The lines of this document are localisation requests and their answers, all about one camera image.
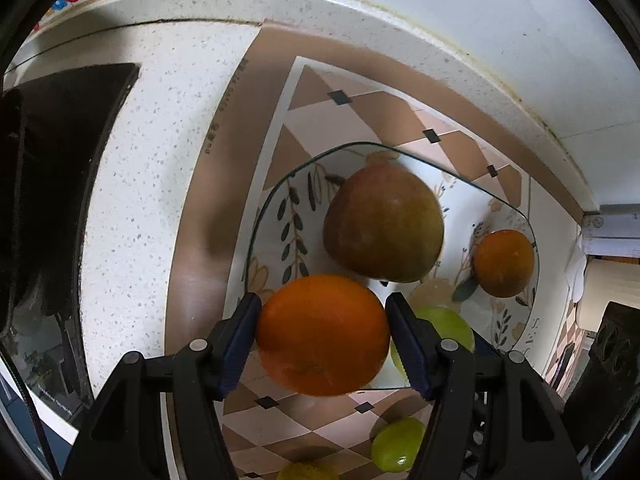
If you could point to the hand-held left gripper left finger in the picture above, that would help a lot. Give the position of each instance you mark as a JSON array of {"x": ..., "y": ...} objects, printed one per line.
[{"x": 239, "y": 342}]

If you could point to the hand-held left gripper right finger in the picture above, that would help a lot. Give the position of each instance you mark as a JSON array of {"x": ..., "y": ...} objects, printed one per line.
[{"x": 411, "y": 345}]

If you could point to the large orange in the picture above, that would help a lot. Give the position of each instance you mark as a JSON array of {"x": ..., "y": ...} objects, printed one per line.
[{"x": 323, "y": 334}]

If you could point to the glass plate with leaf print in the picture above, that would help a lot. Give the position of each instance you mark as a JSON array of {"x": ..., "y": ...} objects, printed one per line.
[{"x": 280, "y": 240}]

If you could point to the green lime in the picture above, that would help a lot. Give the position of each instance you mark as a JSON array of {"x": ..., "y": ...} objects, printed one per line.
[
  {"x": 397, "y": 445},
  {"x": 452, "y": 330}
]

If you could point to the small orange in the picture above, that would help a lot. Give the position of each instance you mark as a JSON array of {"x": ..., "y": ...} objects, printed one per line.
[{"x": 504, "y": 263}]

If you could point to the red-green apple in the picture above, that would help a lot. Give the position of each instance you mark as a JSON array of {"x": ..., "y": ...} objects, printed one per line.
[{"x": 383, "y": 224}]

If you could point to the yellow lemon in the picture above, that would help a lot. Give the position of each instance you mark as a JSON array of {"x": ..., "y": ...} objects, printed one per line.
[{"x": 307, "y": 471}]

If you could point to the brown checkered table mat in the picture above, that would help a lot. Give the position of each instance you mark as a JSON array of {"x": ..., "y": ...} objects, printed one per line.
[{"x": 240, "y": 170}]

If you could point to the black chair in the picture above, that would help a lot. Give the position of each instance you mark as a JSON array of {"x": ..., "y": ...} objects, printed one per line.
[{"x": 607, "y": 375}]

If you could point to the black induction cooktop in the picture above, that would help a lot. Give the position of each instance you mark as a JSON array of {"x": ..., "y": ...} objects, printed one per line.
[{"x": 45, "y": 200}]

